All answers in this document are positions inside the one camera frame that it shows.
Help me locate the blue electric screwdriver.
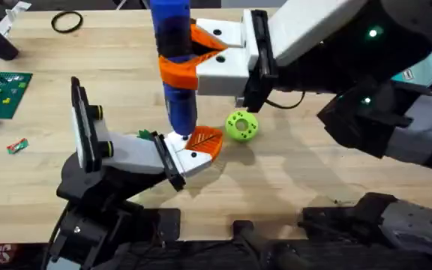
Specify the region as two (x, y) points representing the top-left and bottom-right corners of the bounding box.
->
(149, 0), (198, 137)

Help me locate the green toy vegetable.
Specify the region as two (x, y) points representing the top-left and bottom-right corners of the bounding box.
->
(137, 128), (155, 142)

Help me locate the green disc with holes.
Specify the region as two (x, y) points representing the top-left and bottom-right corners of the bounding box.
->
(225, 110), (260, 143)

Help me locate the black upright wrist plate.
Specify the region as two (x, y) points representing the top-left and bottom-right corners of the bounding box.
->
(70, 76), (104, 174)

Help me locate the small red green toy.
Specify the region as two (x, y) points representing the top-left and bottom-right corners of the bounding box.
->
(6, 137), (30, 155)

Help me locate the teal box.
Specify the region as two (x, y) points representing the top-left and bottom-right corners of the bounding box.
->
(389, 49), (432, 88)

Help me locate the green board with toy blocks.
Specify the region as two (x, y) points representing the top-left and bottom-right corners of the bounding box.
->
(0, 70), (34, 126)

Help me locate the white folded item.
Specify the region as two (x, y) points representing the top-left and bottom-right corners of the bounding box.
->
(0, 0), (33, 37)

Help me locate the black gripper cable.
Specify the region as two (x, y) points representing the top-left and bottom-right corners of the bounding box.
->
(264, 91), (307, 111)

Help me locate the black rail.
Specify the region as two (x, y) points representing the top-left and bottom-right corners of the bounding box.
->
(125, 220), (432, 270)

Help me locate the black ring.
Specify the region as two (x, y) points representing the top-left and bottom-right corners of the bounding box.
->
(50, 10), (85, 35)

